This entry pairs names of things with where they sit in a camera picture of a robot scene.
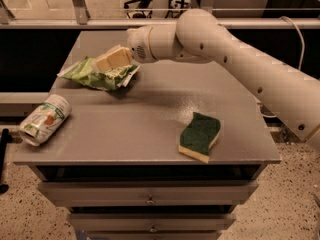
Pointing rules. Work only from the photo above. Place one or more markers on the green yellow sponge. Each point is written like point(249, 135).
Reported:
point(199, 136)

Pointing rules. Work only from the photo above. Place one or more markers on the metal window railing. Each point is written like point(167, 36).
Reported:
point(105, 14)

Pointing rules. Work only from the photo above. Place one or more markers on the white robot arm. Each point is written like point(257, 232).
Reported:
point(198, 37)

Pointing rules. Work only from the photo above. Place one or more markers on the black stand on floor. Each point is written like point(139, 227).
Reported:
point(5, 138)

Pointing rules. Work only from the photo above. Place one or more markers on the upper drawer with knob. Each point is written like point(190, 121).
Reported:
point(99, 194)

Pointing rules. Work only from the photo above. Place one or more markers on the white green 7up can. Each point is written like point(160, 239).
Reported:
point(40, 125)

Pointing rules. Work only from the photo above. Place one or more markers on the green jalapeno chip bag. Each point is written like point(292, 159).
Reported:
point(86, 73)

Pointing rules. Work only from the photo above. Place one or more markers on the black office chair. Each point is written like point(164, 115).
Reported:
point(143, 0)

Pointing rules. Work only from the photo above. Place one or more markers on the lower drawer with knob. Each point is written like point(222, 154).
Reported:
point(151, 222)

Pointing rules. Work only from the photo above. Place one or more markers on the grey drawer cabinet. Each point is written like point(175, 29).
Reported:
point(132, 135)

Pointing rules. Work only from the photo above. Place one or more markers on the drawer with knob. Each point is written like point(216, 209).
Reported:
point(99, 194)
point(151, 222)

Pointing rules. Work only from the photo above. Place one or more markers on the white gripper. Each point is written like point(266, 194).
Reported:
point(138, 44)

